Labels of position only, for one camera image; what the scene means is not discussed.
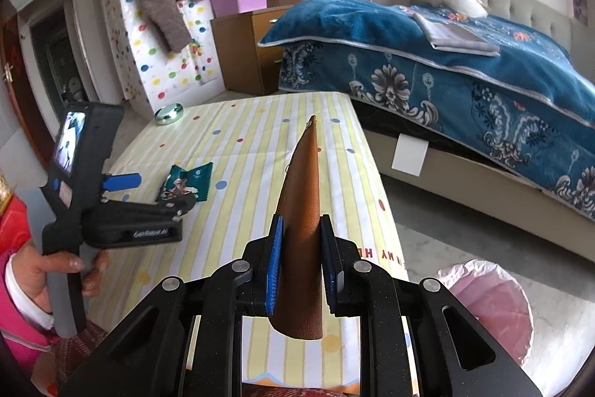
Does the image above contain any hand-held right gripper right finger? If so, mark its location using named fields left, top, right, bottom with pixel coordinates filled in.
left=319, top=214, right=543, bottom=397

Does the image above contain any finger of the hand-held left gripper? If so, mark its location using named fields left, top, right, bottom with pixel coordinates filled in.
left=101, top=172, right=142, bottom=193
left=95, top=193, right=197, bottom=224

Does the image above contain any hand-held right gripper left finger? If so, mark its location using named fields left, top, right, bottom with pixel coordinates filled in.
left=60, top=215, right=286, bottom=397

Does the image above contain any green snack wrapper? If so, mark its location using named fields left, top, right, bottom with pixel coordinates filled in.
left=155, top=161, right=215, bottom=204

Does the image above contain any brown leather piece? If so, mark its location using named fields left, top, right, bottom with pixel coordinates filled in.
left=267, top=114, right=325, bottom=341

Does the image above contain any pink lined trash bin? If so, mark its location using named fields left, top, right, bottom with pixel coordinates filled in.
left=436, top=259, right=535, bottom=368

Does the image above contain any person's left forearm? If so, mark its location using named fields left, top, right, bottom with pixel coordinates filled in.
left=0, top=248, right=57, bottom=353

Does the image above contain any person's left hand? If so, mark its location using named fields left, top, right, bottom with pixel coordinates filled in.
left=9, top=249, right=111, bottom=314

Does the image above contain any white toilet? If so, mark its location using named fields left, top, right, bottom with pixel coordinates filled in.
left=64, top=77, right=85, bottom=102

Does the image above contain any silver round tin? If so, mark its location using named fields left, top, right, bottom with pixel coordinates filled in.
left=154, top=102, right=185, bottom=127

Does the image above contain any dark red door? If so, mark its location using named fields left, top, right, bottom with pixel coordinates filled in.
left=0, top=13, right=34, bottom=138

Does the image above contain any polka dot mattress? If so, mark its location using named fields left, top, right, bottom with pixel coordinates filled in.
left=95, top=0, right=229, bottom=119

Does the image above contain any red gold box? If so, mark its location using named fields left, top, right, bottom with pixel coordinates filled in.
left=0, top=173, right=36, bottom=254

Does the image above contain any yellow striped tablecloth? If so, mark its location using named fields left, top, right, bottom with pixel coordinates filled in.
left=86, top=92, right=411, bottom=394

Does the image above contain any white paper tag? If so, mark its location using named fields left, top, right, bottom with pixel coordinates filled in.
left=391, top=134, right=429, bottom=176

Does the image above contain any beige upholstered bed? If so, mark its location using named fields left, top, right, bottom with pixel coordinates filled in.
left=378, top=0, right=595, bottom=268

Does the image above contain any brown plaid cloth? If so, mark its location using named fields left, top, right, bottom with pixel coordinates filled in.
left=45, top=321, right=111, bottom=397

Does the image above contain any wooden nightstand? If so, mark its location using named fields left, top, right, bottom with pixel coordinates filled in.
left=209, top=4, right=299, bottom=96

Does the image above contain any bed with blue blanket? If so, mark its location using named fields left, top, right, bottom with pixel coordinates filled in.
left=257, top=0, right=595, bottom=222

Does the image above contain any grey folded cloth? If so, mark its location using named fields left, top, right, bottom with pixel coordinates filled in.
left=413, top=11, right=501, bottom=56

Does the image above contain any white plush toy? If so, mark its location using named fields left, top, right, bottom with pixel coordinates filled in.
left=439, top=0, right=490, bottom=19

